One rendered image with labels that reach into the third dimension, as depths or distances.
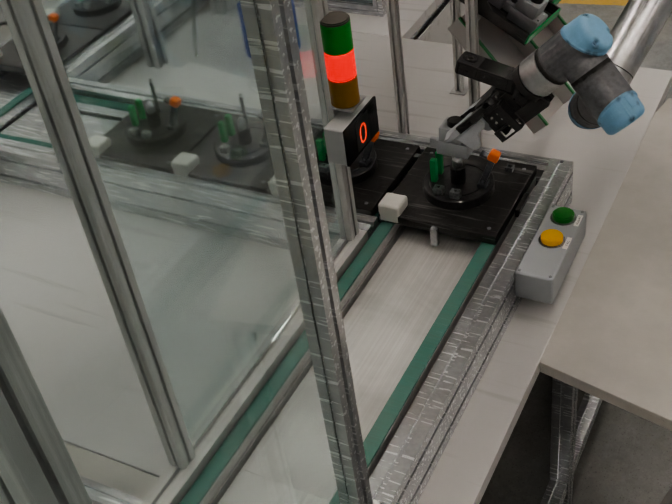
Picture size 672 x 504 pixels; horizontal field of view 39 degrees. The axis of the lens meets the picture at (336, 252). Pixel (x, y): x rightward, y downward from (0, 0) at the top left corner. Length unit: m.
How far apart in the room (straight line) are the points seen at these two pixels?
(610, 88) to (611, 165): 0.55
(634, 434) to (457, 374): 1.25
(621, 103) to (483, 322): 0.42
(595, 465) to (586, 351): 0.96
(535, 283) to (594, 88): 0.35
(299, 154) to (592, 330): 1.02
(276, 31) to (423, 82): 1.73
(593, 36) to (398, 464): 0.74
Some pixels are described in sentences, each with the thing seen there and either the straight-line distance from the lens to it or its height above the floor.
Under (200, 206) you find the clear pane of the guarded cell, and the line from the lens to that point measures 0.75.
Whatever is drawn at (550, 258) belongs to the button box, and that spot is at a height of 0.96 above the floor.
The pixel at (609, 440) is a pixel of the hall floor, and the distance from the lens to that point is 2.72.
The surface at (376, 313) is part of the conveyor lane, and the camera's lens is 1.73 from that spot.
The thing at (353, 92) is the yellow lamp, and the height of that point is 1.29.
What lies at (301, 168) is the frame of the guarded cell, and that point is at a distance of 0.85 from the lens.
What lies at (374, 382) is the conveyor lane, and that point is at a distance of 1.61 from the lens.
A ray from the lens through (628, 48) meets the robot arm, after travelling 1.79.
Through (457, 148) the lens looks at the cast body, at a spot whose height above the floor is 1.08.
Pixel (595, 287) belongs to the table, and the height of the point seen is 0.86.
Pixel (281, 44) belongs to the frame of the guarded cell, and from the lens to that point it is 0.79.
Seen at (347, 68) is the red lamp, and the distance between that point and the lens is 1.60.
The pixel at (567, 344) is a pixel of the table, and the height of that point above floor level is 0.86.
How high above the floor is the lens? 2.10
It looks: 39 degrees down
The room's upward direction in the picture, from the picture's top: 9 degrees counter-clockwise
